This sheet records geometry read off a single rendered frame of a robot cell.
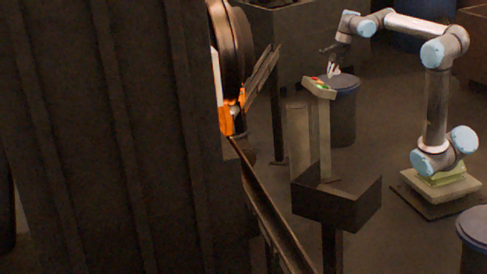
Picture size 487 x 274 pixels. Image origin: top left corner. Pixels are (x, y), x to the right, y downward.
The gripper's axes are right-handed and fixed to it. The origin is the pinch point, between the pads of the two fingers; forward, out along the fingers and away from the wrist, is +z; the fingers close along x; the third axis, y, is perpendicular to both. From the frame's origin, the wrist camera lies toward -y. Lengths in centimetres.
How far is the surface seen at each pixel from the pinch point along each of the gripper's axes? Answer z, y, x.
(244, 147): 33, -53, -36
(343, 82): 12, 36, 43
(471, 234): 21, 8, -128
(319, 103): 17.0, 1.3, 2.3
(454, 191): 35, 61, -58
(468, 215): 19, 14, -117
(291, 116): 26.2, -14.9, -0.4
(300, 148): 43.0, -5.3, -2.6
